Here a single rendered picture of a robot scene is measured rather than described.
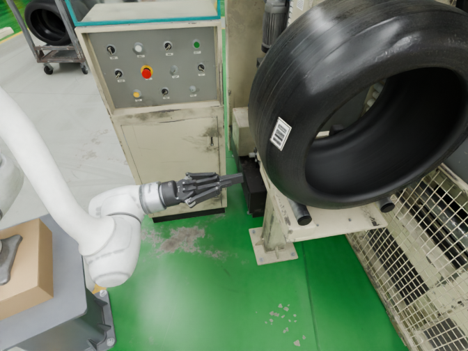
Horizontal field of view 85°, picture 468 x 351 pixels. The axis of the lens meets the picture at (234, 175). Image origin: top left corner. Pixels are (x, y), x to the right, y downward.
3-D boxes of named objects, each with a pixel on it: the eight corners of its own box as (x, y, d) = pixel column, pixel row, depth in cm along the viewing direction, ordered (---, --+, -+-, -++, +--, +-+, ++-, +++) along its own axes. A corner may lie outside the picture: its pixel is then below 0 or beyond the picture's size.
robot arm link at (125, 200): (152, 198, 84) (150, 231, 74) (105, 208, 83) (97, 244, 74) (139, 174, 76) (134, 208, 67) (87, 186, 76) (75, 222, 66)
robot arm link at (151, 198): (140, 177, 76) (160, 173, 76) (152, 197, 83) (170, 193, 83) (138, 201, 70) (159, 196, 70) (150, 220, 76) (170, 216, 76)
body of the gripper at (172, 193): (159, 198, 71) (192, 190, 71) (160, 176, 77) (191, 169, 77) (168, 213, 76) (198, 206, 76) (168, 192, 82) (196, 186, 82)
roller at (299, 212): (267, 146, 101) (278, 145, 101) (267, 155, 104) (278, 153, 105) (299, 219, 77) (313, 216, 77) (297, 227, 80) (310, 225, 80)
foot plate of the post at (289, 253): (248, 230, 182) (248, 226, 179) (285, 224, 185) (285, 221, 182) (258, 265, 163) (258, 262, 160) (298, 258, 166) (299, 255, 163)
